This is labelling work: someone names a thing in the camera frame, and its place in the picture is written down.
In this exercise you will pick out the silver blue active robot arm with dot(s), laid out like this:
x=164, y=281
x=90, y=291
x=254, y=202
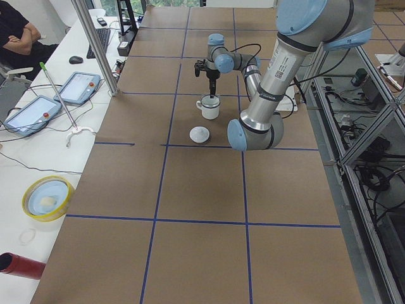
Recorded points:
x=220, y=60

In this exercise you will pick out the far teach pendant tablet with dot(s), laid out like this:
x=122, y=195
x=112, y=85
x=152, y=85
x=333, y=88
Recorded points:
x=79, y=88

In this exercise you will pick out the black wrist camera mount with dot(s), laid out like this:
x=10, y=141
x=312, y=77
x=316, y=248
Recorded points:
x=199, y=66

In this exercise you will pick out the black active gripper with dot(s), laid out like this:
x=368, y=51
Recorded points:
x=211, y=73

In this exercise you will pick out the seated person in black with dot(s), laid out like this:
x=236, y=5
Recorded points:
x=20, y=45

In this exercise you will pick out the near teach pendant tablet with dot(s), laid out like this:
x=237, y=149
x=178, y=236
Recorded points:
x=33, y=117

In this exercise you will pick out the yellow tape roll with plate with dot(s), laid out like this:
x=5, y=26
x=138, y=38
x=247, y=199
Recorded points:
x=48, y=198

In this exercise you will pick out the black computer mouse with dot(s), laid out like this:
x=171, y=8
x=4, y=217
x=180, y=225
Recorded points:
x=75, y=60

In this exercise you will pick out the metal rod green tip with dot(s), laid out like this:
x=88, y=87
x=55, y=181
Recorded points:
x=43, y=67

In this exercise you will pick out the white mug lid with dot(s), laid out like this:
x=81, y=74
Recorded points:
x=199, y=134

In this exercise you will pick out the teach pendant tablet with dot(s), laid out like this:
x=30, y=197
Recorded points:
x=33, y=117
x=79, y=88

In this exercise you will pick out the aluminium frame post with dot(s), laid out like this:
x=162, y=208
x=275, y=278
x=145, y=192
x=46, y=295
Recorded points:
x=90, y=32

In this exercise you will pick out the white enamel mug blue rim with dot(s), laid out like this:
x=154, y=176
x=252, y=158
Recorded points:
x=209, y=106

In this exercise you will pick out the red cylinder bottle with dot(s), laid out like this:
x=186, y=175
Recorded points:
x=21, y=266

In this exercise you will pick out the silver blue idle robot arm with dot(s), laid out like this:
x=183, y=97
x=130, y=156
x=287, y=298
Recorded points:
x=302, y=27

